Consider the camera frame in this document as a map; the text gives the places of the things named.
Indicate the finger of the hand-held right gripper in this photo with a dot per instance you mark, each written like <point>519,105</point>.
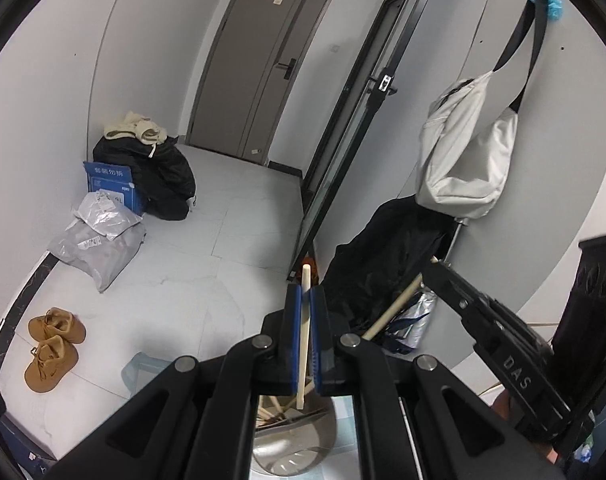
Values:
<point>513,370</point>
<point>523,332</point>

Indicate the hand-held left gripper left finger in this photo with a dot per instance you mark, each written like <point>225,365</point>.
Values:
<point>294,330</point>

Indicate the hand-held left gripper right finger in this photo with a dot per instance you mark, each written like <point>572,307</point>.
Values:
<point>319,340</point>

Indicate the long bamboo chopstick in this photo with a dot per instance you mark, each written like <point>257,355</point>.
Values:
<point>393,310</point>
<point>303,355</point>

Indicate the bunch of bamboo chopsticks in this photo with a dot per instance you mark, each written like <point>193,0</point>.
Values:
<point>278,410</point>

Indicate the white grey utensil holder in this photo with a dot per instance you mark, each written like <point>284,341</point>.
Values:
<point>293,440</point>

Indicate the white shoulder bag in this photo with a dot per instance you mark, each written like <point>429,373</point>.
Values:
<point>458,160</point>

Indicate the person's right hand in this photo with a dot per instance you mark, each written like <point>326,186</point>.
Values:
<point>503,404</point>

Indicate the silver folding umbrella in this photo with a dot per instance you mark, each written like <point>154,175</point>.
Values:
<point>415,317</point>

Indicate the teal checked tablecloth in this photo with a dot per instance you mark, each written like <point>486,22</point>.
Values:
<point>140,370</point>

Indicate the black framed glass door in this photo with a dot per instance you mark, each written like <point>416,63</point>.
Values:
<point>343,160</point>

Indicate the black duffel bag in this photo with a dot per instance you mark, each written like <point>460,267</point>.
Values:
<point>168,175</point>

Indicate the grey plastic parcel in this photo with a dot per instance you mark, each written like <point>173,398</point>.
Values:
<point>98,255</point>

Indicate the white plastic parcel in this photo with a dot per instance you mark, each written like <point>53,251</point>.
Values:
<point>105,215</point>

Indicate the brown suede shoe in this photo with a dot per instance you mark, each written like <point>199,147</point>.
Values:
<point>58,327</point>
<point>48,365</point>

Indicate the blue cardboard box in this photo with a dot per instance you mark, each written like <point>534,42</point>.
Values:
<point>110,180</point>

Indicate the grey brown door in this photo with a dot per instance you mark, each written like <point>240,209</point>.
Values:
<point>243,85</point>

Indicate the beige knitted cloth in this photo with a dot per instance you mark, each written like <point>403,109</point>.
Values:
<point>133,127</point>

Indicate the navy shoe box with bag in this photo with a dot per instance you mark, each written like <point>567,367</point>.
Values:
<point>23,447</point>

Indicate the blue plastic shoe covers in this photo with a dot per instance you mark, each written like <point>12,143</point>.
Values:
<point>550,5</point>

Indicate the black backpack by wall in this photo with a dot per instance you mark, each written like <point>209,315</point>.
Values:
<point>373,270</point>

